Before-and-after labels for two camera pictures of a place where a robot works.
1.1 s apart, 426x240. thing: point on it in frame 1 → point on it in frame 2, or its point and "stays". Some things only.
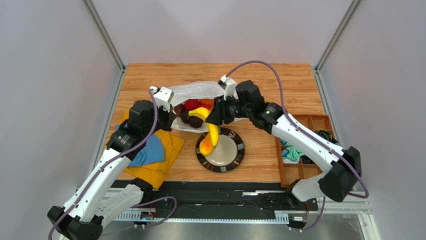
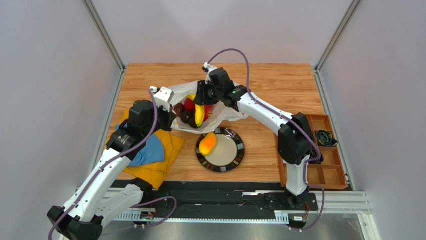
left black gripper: [169, 116] stays
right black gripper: [219, 111] → [201, 93]
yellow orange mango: [206, 147] stays
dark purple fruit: [179, 109] stays
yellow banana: [203, 112] → [199, 111]
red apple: [208, 107] stays
